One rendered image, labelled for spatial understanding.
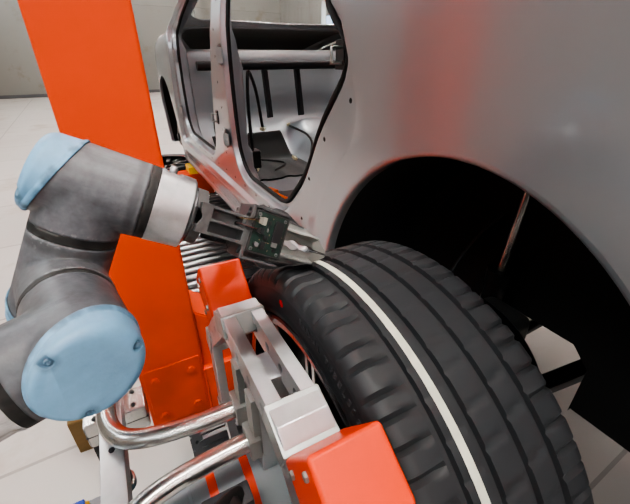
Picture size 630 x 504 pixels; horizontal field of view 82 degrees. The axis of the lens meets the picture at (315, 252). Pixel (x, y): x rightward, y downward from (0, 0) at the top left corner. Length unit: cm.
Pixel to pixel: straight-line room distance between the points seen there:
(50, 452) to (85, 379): 168
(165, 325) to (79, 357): 64
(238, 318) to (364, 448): 27
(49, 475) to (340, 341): 167
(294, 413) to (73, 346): 21
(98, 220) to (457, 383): 43
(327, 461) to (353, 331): 15
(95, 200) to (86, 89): 38
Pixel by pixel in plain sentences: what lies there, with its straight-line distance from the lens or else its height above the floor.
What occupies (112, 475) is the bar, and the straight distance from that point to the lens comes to 60.
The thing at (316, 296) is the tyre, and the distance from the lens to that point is 47.
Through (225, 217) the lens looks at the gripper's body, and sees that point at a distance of 48.
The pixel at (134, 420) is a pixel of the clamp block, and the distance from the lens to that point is 72.
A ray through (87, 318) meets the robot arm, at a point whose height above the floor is 126.
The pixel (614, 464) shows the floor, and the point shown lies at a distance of 208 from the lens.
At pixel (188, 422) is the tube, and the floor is 101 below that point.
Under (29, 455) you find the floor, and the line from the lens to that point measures 208.
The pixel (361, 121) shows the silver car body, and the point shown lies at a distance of 77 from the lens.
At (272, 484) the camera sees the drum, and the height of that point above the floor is 90.
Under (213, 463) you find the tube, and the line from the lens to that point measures 53.
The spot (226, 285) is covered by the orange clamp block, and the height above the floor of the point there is 110.
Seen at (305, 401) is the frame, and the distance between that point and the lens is 42.
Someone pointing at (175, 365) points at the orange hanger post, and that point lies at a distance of 107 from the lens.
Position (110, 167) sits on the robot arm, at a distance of 45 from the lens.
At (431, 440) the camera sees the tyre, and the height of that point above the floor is 112.
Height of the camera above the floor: 145
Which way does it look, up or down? 28 degrees down
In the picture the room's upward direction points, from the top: straight up
